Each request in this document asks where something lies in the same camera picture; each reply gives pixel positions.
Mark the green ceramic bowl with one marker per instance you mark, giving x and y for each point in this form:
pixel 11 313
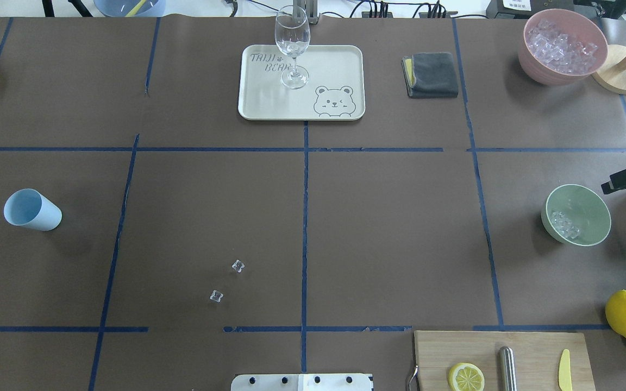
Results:
pixel 574 214

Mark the light blue plastic cup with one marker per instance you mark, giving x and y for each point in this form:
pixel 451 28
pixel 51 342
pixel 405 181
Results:
pixel 28 208

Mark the spilled ice cube upper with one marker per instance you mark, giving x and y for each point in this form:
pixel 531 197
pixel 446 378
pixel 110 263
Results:
pixel 238 266

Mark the spilled ice cube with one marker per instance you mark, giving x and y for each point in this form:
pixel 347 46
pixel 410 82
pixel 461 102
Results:
pixel 238 266
pixel 216 296

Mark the spilled ice cube lower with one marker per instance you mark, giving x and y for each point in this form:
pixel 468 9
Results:
pixel 216 296

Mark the blue bowl with fork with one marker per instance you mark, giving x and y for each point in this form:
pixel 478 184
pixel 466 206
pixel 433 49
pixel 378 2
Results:
pixel 123 8

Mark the pink bowl of ice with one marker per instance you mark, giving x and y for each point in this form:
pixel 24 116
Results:
pixel 559 47

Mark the cream bear tray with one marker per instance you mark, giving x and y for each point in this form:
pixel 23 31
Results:
pixel 328 84

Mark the clear wine glass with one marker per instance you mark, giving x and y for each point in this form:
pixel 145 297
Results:
pixel 292 37

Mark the half lemon slice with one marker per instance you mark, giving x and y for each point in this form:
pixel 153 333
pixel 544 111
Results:
pixel 465 376

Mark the silver metal cylinder tool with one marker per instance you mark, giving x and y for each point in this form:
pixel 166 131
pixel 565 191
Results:
pixel 508 373

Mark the yellow plastic knife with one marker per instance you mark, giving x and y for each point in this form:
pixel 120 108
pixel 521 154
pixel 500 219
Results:
pixel 564 371

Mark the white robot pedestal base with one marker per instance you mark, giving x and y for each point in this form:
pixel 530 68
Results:
pixel 320 381

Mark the black camera tripod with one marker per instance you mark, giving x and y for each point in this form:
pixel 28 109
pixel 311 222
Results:
pixel 69 9

